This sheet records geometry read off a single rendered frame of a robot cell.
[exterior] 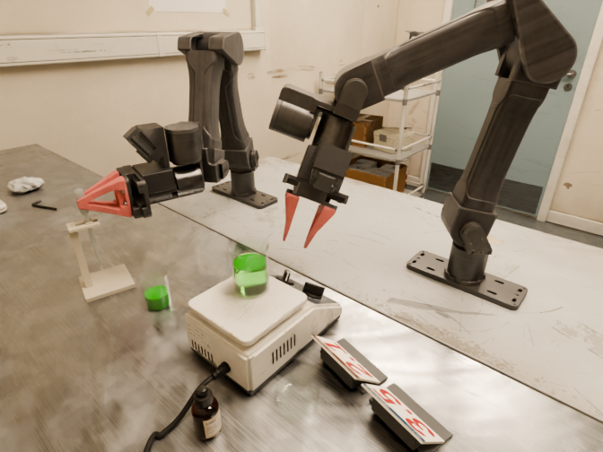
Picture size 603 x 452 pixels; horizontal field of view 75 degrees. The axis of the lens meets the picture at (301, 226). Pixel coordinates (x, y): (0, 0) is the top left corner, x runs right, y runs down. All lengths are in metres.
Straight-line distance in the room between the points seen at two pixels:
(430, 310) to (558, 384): 0.19
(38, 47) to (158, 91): 0.51
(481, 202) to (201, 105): 0.52
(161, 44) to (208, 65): 1.20
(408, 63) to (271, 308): 0.38
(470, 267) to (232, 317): 0.42
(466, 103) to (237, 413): 3.11
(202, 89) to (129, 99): 1.21
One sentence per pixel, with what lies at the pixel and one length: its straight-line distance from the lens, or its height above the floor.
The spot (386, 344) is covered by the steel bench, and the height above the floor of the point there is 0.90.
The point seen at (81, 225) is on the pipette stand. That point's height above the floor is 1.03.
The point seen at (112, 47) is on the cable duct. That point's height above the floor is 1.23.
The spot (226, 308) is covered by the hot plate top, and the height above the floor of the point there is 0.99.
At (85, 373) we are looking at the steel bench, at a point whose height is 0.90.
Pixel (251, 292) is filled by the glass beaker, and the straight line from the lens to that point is 0.54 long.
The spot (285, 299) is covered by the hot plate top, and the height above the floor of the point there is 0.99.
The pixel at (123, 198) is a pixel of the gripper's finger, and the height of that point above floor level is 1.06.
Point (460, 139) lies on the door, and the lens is 3.47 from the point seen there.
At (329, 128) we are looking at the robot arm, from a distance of 0.61.
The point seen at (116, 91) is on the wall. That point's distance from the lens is 1.97.
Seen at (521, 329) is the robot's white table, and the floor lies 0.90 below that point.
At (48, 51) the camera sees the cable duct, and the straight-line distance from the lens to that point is 1.82.
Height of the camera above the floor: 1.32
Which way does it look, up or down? 27 degrees down
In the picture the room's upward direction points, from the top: straight up
